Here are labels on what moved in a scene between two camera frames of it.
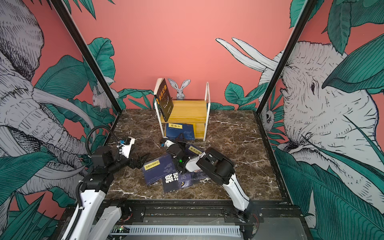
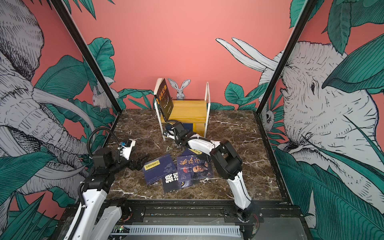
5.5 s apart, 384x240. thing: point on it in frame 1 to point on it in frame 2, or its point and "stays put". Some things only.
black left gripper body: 129,162 stays put
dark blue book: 157,169 stays put
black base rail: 198,212 stays put
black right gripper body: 182,144 to 180,140
